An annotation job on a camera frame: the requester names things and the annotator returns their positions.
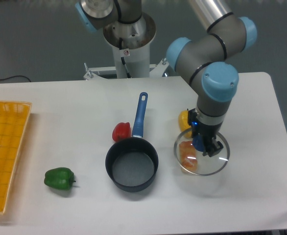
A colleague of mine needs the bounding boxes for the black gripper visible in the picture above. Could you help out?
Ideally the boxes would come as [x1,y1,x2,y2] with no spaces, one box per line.
[188,109,224,157]

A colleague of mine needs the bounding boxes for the glass lid with blue knob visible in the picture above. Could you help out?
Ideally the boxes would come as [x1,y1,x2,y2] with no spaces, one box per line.
[174,129,230,176]

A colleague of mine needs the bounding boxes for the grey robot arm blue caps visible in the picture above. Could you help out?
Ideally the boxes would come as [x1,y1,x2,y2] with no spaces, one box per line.
[75,0,258,157]

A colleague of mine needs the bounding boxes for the toasted bread loaf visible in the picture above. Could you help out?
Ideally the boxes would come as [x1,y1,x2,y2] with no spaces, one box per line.
[179,141,198,172]

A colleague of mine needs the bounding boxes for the yellow bell pepper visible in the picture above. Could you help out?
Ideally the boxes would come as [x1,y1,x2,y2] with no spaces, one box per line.
[178,110,192,139]

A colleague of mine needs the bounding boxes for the red bell pepper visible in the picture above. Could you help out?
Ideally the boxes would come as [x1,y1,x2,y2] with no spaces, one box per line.
[112,122,131,142]

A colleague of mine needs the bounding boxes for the green bell pepper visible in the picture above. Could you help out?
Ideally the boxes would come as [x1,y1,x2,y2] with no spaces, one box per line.
[44,167,76,190]

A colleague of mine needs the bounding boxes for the yellow woven basket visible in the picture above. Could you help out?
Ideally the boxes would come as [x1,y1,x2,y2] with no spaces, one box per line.
[0,101,32,214]

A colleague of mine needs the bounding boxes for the dark blue saucepan with handle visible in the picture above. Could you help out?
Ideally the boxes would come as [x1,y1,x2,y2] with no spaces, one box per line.
[105,92,159,192]

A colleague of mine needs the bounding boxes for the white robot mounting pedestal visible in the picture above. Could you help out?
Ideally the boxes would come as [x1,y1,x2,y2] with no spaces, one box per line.
[84,13,169,80]

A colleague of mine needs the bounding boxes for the black cable on pedestal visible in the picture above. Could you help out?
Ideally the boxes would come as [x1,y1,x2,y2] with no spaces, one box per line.
[119,37,132,79]

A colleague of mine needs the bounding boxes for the black cable on floor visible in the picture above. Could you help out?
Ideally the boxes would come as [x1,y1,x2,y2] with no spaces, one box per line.
[0,75,32,82]

